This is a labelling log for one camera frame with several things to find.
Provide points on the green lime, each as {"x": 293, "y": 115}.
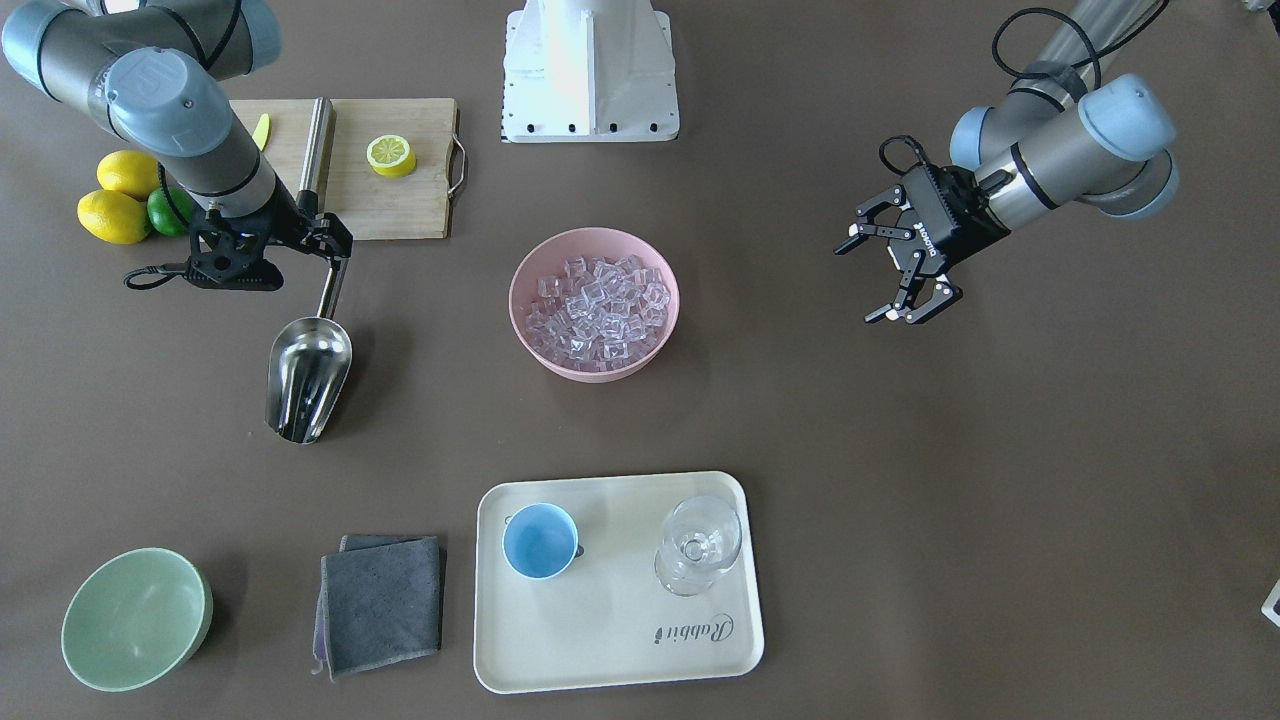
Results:
{"x": 170, "y": 210}

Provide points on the bamboo cutting board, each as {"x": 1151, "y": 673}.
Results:
{"x": 373, "y": 207}

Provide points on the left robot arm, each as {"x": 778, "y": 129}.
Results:
{"x": 1062, "y": 134}

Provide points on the light blue cup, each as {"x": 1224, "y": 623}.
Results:
{"x": 540, "y": 541}

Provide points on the steel ice scoop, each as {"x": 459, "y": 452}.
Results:
{"x": 307, "y": 367}

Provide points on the yellow lemon half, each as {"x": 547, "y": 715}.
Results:
{"x": 391, "y": 156}

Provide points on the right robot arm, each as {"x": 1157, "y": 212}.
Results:
{"x": 152, "y": 76}

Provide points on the pink bowl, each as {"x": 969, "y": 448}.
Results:
{"x": 591, "y": 241}

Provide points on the steel muddler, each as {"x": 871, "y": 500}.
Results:
{"x": 317, "y": 147}

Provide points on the yellow plastic knife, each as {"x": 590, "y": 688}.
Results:
{"x": 261, "y": 132}

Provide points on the clear wine glass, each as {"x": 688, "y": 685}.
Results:
{"x": 701, "y": 541}

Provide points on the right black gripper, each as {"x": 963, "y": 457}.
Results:
{"x": 293, "y": 221}

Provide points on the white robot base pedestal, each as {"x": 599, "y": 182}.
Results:
{"x": 589, "y": 72}

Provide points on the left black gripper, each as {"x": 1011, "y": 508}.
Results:
{"x": 950, "y": 222}

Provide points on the grey folded cloth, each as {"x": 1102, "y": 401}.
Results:
{"x": 380, "y": 603}

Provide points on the green bowl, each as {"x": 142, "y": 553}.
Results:
{"x": 135, "y": 619}

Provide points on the whole yellow lemon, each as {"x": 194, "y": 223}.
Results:
{"x": 114, "y": 217}
{"x": 131, "y": 172}

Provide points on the ice cubes pile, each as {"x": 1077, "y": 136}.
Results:
{"x": 597, "y": 314}

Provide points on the cream serving tray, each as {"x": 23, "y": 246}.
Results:
{"x": 607, "y": 620}

